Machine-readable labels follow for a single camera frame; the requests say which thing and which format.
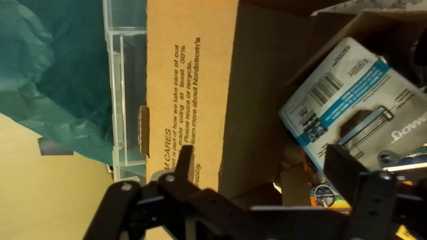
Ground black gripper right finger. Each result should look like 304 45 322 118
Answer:
322 144 366 204

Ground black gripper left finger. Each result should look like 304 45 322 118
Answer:
174 145 193 180

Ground brown cardboard box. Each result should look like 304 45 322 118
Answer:
141 0 427 206

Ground yellow black product package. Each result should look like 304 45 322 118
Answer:
309 174 350 212

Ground blue white product package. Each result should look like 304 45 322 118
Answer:
278 37 427 169

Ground clear plastic storage bin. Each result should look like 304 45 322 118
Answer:
102 0 146 181

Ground teal green bag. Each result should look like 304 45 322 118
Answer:
0 0 112 164

